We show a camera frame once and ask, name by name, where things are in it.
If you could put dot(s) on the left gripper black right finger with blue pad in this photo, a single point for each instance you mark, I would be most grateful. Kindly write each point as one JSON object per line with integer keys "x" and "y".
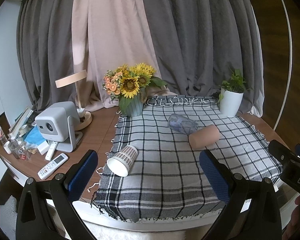
{"x": 251, "y": 210}

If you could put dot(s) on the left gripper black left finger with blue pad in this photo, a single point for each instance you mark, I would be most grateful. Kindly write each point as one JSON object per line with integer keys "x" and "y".
{"x": 34, "y": 220}

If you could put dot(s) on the white patterned paper cup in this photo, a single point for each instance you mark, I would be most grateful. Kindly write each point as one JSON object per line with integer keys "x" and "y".
{"x": 121, "y": 163}

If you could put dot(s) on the pink ceramic cup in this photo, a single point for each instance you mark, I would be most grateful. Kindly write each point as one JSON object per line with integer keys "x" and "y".
{"x": 204, "y": 137}

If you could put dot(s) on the clear plastic cup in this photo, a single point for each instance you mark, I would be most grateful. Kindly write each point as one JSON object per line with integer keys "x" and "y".
{"x": 182, "y": 124}

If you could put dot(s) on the person's hand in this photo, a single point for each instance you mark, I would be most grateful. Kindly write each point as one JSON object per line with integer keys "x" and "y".
{"x": 293, "y": 223}

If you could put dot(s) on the white air conditioner remote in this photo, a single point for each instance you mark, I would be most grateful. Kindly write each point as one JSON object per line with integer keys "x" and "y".
{"x": 53, "y": 165}

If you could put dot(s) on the small white box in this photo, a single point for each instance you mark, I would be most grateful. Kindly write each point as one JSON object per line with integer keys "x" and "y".
{"x": 43, "y": 147}

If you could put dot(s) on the slim white remote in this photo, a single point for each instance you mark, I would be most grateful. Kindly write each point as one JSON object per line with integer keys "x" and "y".
{"x": 51, "y": 150}

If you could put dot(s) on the small glass jar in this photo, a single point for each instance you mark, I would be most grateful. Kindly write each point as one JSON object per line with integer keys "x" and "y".
{"x": 18, "y": 147}

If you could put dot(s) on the blue packet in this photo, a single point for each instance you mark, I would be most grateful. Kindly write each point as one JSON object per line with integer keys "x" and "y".
{"x": 34, "y": 137}

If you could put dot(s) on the tape roll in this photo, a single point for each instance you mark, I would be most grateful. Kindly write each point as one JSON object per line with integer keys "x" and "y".
{"x": 24, "y": 129}

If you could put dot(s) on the checkered grey white cloth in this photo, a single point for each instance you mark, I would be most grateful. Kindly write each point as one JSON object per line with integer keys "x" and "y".
{"x": 166, "y": 179}

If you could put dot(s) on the white projector on stand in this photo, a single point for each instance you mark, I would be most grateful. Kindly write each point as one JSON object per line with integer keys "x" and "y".
{"x": 58, "y": 122}

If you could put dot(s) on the stack of books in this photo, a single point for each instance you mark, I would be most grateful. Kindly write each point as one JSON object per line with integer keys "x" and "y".
{"x": 20, "y": 121}

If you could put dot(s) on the wooden desk lamp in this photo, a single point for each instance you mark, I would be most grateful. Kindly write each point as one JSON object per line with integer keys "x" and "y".
{"x": 84, "y": 115}

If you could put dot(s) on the white pot green plant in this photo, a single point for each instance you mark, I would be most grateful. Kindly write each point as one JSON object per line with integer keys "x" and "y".
{"x": 231, "y": 94}

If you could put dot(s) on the sunflower bouquet in vase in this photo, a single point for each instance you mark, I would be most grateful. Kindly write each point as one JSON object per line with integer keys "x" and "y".
{"x": 129, "y": 86}

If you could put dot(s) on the grey curtain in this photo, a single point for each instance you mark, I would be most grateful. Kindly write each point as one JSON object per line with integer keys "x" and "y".
{"x": 197, "y": 44}

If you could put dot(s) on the beige curtain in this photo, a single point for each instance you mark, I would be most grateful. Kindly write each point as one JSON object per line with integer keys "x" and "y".
{"x": 105, "y": 35}

